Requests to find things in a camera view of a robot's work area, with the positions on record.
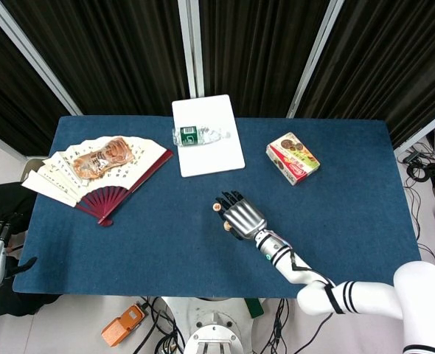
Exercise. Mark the black curtain panel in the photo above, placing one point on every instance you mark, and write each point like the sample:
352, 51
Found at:
387, 55
258, 55
110, 55
11, 92

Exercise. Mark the cookie cardboard box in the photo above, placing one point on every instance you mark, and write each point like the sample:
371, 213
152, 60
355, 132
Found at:
295, 162

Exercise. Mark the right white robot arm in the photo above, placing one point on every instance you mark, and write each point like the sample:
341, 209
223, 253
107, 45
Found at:
368, 295

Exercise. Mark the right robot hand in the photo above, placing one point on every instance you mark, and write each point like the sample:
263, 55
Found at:
245, 219

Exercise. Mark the dark green block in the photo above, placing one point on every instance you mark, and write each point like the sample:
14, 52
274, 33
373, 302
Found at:
254, 308

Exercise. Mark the clear bottle green label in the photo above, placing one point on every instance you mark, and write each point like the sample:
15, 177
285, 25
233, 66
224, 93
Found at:
188, 135

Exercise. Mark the white robot torso base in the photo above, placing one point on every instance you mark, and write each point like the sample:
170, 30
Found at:
210, 317

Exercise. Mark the white closed laptop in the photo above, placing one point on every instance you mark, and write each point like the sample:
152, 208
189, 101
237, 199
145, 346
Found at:
210, 162

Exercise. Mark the wooden chess piece red character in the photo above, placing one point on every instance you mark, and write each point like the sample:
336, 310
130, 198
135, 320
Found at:
226, 225
217, 207

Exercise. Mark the paper folding fan red ribs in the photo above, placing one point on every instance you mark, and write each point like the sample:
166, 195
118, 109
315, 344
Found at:
55, 167

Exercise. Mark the white frame post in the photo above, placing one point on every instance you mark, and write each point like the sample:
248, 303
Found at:
34, 55
192, 48
424, 131
316, 55

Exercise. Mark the orange snack packet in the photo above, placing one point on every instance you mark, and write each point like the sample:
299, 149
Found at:
103, 156

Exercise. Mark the blue table cloth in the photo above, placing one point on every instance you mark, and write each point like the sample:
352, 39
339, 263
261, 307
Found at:
166, 239

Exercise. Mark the orange foot pedal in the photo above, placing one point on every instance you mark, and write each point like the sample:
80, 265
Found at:
123, 326

